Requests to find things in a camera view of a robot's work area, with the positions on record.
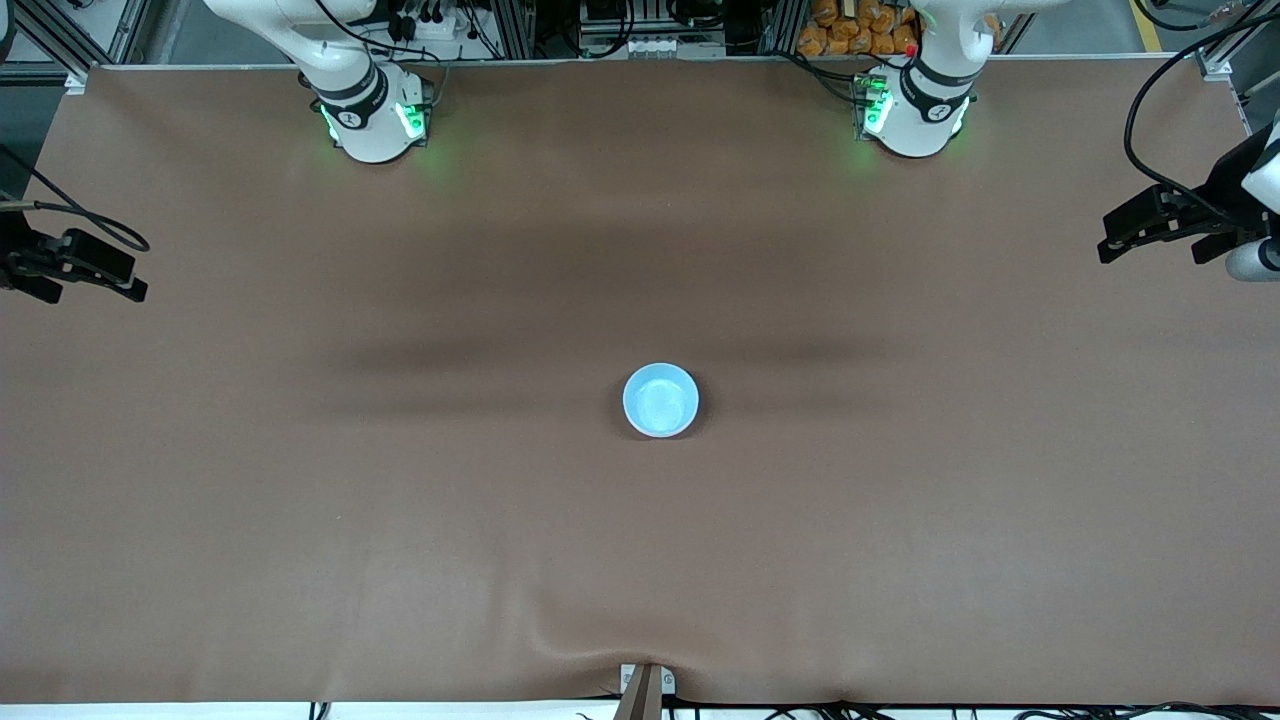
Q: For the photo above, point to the brown table cloth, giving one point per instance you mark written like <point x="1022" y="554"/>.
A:
<point x="600" y="550"/>

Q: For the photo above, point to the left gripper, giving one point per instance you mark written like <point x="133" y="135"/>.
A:
<point x="1222" y="187"/>

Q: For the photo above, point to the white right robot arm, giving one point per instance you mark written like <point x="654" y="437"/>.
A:
<point x="360" y="100"/>

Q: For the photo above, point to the white power strip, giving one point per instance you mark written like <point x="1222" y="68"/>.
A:
<point x="430" y="28"/>

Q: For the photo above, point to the grey metal bracket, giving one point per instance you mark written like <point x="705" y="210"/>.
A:
<point x="668" y="682"/>

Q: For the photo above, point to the blue bowl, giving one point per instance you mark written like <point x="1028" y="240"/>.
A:
<point x="660" y="400"/>

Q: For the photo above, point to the black electronics box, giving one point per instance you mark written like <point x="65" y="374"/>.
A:
<point x="630" y="15"/>

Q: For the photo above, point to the white connector block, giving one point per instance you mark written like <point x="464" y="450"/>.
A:
<point x="672" y="46"/>

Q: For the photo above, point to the orange lumpy items pile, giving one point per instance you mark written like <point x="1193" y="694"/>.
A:
<point x="860" y="28"/>

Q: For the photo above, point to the aluminium frame post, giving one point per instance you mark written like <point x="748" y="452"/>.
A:
<point x="512" y="25"/>
<point x="785" y="25"/>

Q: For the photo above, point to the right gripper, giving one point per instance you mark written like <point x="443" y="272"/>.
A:
<point x="12" y="246"/>

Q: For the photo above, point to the aluminium frame rail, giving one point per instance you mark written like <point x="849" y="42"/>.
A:
<point x="75" y="50"/>
<point x="1225" y="55"/>

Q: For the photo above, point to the brown wooden post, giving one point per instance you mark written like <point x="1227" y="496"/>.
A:
<point x="640" y="698"/>

